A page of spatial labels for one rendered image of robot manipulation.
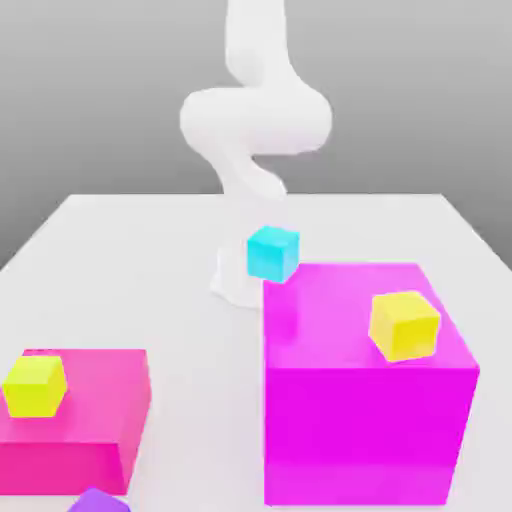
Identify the large pink box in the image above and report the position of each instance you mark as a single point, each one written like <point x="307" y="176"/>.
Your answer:
<point x="88" y="440"/>

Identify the large magenta box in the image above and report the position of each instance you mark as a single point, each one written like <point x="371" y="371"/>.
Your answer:
<point x="360" y="420"/>

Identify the small purple cube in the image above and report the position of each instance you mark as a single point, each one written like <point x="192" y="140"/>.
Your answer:
<point x="98" y="502"/>

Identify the small cyan cube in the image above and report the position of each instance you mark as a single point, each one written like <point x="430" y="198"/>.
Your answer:
<point x="270" y="254"/>

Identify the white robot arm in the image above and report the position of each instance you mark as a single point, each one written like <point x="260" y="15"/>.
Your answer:
<point x="256" y="116"/>

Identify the small lime yellow cube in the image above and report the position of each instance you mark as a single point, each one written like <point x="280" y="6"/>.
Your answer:
<point x="34" y="386"/>

